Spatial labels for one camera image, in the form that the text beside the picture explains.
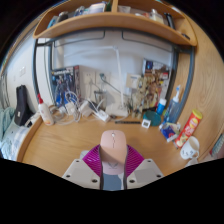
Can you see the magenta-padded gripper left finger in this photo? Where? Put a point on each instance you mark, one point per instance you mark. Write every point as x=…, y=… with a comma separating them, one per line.
x=78, y=171

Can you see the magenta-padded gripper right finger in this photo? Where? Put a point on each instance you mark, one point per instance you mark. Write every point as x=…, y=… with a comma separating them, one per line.
x=146, y=171

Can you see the pink computer mouse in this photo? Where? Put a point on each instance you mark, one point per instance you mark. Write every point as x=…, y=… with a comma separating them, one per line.
x=113, y=146

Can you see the clear plastic cup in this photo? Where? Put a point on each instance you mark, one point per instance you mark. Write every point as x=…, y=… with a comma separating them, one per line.
x=191, y=162

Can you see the blue snack packet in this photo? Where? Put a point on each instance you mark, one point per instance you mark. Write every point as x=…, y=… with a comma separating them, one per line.
x=169, y=131

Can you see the small white cube clock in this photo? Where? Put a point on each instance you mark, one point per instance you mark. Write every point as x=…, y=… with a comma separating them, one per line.
x=146, y=123

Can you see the white mug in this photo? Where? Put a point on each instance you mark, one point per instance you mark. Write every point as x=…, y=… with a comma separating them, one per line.
x=190, y=148

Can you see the black ruler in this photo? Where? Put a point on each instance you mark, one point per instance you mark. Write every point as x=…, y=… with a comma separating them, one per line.
x=127, y=122

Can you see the teal round container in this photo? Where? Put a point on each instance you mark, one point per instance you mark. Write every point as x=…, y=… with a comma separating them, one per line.
x=153, y=118

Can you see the white power strip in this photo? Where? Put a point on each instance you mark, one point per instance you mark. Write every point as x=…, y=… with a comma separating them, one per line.
x=101, y=116

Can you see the red yellow chips can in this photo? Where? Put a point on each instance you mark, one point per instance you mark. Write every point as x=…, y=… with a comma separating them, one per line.
x=188, y=128

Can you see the white red-pump lotion bottle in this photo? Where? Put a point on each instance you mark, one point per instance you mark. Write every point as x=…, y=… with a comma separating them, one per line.
x=46, y=115

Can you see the blue spray bottle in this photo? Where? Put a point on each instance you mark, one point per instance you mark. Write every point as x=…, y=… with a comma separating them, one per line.
x=172, y=111

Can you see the small blue white-capped bottle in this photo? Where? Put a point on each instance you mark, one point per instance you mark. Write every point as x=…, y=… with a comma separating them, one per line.
x=161, y=107

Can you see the white desk lamp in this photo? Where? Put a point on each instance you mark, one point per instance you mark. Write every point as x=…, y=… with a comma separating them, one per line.
x=116, y=110

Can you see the tan robot figure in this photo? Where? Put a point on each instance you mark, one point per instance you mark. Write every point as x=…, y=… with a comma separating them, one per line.
x=139, y=103

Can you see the white adapter box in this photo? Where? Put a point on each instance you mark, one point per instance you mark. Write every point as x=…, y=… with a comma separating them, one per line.
x=32, y=120

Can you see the blue white plaid quilt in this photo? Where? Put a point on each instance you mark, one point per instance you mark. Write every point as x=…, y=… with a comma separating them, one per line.
x=13, y=140

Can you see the striped teal cloth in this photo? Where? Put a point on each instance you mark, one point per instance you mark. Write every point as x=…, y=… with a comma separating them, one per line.
x=218, y=145

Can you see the black bag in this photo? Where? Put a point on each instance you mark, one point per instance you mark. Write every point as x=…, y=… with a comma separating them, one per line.
x=21, y=106

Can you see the blue robot model kit box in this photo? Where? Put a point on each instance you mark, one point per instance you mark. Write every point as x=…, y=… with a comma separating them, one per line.
x=63, y=83

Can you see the teal knitted blanket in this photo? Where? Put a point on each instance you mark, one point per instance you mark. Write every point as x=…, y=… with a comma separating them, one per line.
x=6, y=118

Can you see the colourful model kit box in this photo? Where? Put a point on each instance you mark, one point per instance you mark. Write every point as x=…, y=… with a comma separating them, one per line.
x=160, y=71

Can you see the wooden shelf unit with items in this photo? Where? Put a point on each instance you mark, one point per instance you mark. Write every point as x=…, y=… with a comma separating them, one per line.
x=116, y=21

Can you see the white wall outlet plate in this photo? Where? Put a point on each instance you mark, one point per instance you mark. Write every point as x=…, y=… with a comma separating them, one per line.
x=90, y=77

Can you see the white wall switch plate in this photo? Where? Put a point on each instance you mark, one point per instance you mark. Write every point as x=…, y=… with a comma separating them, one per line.
x=22, y=71

